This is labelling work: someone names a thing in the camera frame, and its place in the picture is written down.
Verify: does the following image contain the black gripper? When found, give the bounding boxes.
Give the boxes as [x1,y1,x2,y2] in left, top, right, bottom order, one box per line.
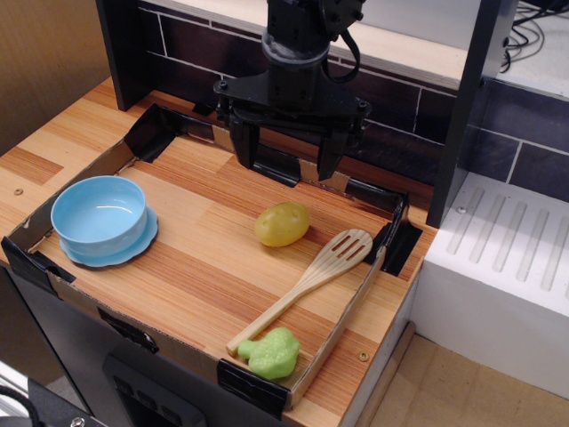
[213,29,371,181]

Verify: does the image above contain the white toy sink drainboard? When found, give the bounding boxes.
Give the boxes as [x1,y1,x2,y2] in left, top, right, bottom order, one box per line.
[411,173,568,397]

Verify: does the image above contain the black cables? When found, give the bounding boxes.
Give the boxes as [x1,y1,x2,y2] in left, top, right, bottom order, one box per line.
[500,0,569,75]

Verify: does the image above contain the dark vertical post right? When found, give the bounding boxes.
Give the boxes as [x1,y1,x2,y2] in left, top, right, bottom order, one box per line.
[427,0,517,228]

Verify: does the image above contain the light blue bowl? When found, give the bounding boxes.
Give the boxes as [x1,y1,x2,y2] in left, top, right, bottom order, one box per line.
[51,175,148,257]

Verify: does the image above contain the wooden slotted spatula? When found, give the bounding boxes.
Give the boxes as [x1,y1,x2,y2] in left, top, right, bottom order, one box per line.
[226,229,373,356]

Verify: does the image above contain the dark vertical post left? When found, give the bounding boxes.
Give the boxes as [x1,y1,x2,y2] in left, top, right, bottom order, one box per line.
[95,0,153,111]

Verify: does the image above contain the dark vertical post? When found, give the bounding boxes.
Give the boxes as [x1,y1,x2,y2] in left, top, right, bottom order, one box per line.
[427,0,517,228]
[95,0,153,111]

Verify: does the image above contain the black toy oven front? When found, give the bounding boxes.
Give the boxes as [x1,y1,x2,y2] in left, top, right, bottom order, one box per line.
[8,273,282,426]

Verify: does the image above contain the yellow toy potato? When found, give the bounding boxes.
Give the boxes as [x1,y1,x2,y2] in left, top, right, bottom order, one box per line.
[254,201,310,247]

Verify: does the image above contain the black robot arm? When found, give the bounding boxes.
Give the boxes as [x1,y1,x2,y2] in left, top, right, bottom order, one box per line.
[213,1,372,180]

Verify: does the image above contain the green toy broccoli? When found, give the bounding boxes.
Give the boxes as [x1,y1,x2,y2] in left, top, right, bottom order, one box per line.
[237,327,301,380]

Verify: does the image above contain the light blue scalloped plate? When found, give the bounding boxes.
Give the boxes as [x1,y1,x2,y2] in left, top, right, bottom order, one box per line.
[60,205,158,268]

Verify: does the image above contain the taped cardboard fence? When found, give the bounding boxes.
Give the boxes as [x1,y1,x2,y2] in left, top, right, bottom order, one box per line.
[1,92,435,426]

